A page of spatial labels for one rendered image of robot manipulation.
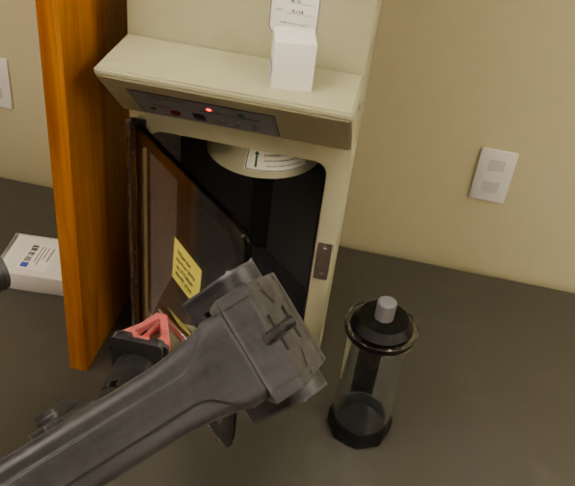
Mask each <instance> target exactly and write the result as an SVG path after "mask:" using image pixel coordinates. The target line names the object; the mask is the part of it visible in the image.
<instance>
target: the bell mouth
mask: <svg viewBox="0 0 575 486"><path fill-rule="evenodd" d="M206 148H207V151H208V153H209V155H210V156H211V157H212V158H213V160H214V161H216V162H217V163H218V164H219V165H221V166H222V167H224V168H226V169H228V170H230V171H232V172H234V173H237V174H240V175H243V176H250V177H255V178H266V179H277V178H287V177H292V176H299V175H301V174H304V173H306V172H307V171H308V170H310V169H311V168H313V167H314V166H315V165H316V164H317V162H316V161H313V160H307V159H302V158H297V157H292V156H287V155H282V154H277V153H272V152H267V151H261V150H256V149H251V148H243V147H237V146H232V145H227V144H222V143H216V142H211V141H207V142H206Z"/></svg>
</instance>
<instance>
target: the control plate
mask: <svg viewBox="0 0 575 486"><path fill-rule="evenodd" d="M126 90H127V91H128V92H129V94H130V95H131V96H132V98H133V99H134V100H135V101H136V103H137V104H138V105H139V107H140V108H141V109H142V110H143V111H145V112H150V113H154V114H160V115H165V116H170V117H176V118H181V119H186V120H190V121H196V122H205V123H211V124H216V125H221V126H226V127H231V128H236V129H241V130H247V131H252V132H257V133H261V134H267V135H272V136H277V137H280V134H279V130H278V126H277V123H276V120H275V117H274V116H269V115H265V114H259V113H254V112H249V111H243V110H238V109H233V108H228V107H223V106H218V105H212V104H207V103H201V102H197V101H192V100H186V99H181V98H176V97H170V96H166V95H161V94H151V93H146V92H140V91H135V90H130V89H126ZM151 107H155V108H157V109H158V110H153V109H151ZM205 108H209V109H212V110H213V111H212V112H209V111H207V110H206V109H205ZM172 110H175V111H179V112H181V115H180V116H174V115H172V114H171V111H172ZM192 113H196V114H201V115H204V116H205V118H206V121H200V120H196V119H195V118H194V116H193V115H192ZM237 114H241V115H244V116H245V118H241V117H239V116H238V115H237ZM216 119H220V120H223V121H221V123H218V121H217V120H216ZM235 122H239V123H240V125H239V126H238V127H235V124H234V123H235ZM252 125H255V126H258V127H259V128H257V130H253V128H254V127H252Z"/></svg>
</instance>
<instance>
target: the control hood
mask: <svg viewBox="0 0 575 486"><path fill-rule="evenodd" d="M269 70H270V59H266V58H261V57H256V56H250V55H244V54H239V53H233V52H229V51H223V50H218V49H212V48H206V47H201V46H196V45H191V44H185V43H179V42H174V41H168V40H159V39H154V38H148V37H142V36H137V35H131V34H127V35H126V36H125V37H124V38H123V39H122V40H121V41H120V42H119V43H118V44H117V45H116V46H115V47H114V48H113V49H112V50H111V51H110V52H109V53H108V54H107V55H106V56H105V57H104V58H103V59H102V60H101V61H100V62H99V63H98V64H97V65H96V66H95V67H94V73H95V74H96V77H97V78H98V79H99V80H100V81H101V82H102V84H103V85H104V86H105V87H106V88H107V90H108V91H109V92H110V93H111V94H112V95H113V97H114V98H115V99H116V100H118V102H119V103H120V104H121V105H122V107H123V108H125V109H130V110H135V111H141V112H145V111H143V110H142V109H141V108H140V107H139V105H138V104H137V103H136V101H135V100H134V99H133V98H132V96H131V95H130V94H129V92H128V91H127V90H126V89H130V90H135V91H140V92H146V93H151V94H156V95H166V96H170V97H176V98H181V99H186V100H192V101H197V102H201V103H207V104H212V105H218V106H223V107H228V108H233V109H238V110H243V111H249V112H254V113H259V114H265V115H269V116H274V117H275V120H276V123H277V126H278V130H279V134H280V137H278V138H283V139H289V140H293V141H298V142H304V143H309V144H314V145H319V146H325V147H329V148H334V149H344V150H350V149H352V145H353V141H354V135H355V130H356V124H357V119H358V113H359V110H360V107H361V105H360V102H361V96H362V90H363V85H364V80H365V78H363V75H358V74H352V73H346V72H341V71H335V70H331V69H325V68H319V67H315V72H314V80H313V86H312V91H311V92H303V91H291V90H278V89H270V74H269Z"/></svg>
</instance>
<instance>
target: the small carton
mask: <svg viewBox="0 0 575 486"><path fill-rule="evenodd" d="M316 51H317V42H316V36H315V29H309V28H297V27H286V26H274V28H273V39H272V48H271V59H270V70H269V74H270V89H278V90H291V91H303V92H311V91H312V86H313V80H314V72H315V58H316Z"/></svg>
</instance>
